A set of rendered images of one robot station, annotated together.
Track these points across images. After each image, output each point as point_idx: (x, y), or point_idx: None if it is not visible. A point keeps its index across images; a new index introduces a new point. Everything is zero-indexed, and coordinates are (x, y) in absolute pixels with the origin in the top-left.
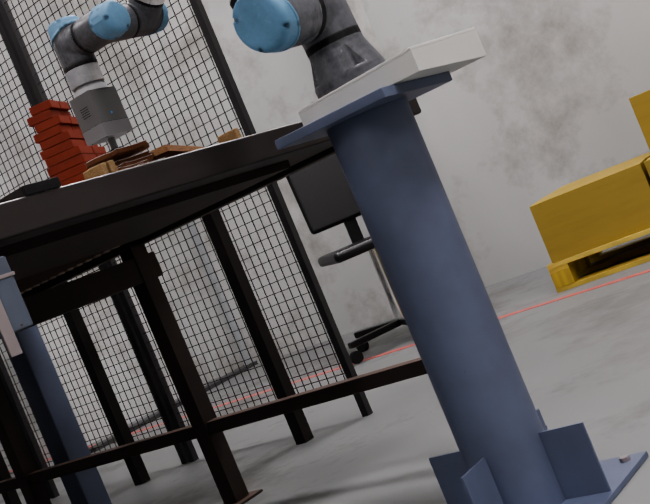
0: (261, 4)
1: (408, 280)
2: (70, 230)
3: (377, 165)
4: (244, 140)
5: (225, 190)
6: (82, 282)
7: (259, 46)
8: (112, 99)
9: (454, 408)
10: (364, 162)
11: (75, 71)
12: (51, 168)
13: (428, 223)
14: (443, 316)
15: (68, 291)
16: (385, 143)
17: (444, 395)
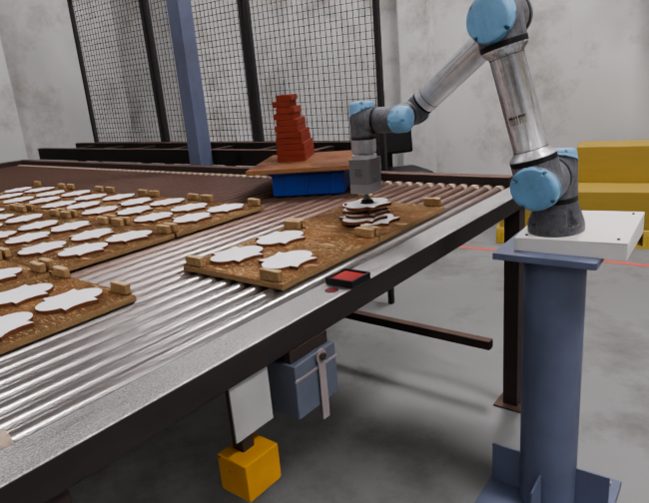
0: (542, 182)
1: (542, 366)
2: None
3: (557, 295)
4: (460, 230)
5: None
6: None
7: (523, 205)
8: (376, 166)
9: (534, 442)
10: (548, 289)
11: (361, 143)
12: (279, 140)
13: (572, 339)
14: (555, 395)
15: None
16: (568, 283)
17: (531, 432)
